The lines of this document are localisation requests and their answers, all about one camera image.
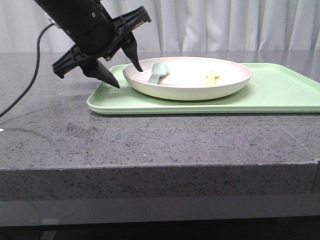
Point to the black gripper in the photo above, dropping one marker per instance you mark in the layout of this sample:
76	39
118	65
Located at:
100	36

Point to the white round plate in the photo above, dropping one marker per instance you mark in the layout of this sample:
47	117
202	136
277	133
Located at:
186	77

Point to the yellow plastic fork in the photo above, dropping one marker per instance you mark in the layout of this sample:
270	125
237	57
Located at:
211	79

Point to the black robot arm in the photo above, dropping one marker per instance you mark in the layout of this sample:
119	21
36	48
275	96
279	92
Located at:
67	13

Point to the light green spoon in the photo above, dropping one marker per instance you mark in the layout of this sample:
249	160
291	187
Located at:
158	70

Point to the white pleated curtain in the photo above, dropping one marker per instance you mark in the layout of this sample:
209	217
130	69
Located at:
181	25

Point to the light green rectangular tray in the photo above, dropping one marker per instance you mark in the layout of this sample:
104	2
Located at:
272	88

